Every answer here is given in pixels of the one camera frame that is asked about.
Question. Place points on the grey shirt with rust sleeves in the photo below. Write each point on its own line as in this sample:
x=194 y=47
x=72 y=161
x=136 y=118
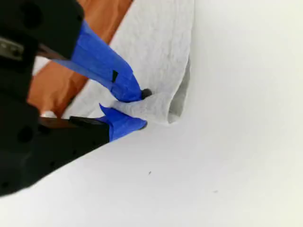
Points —
x=161 y=47

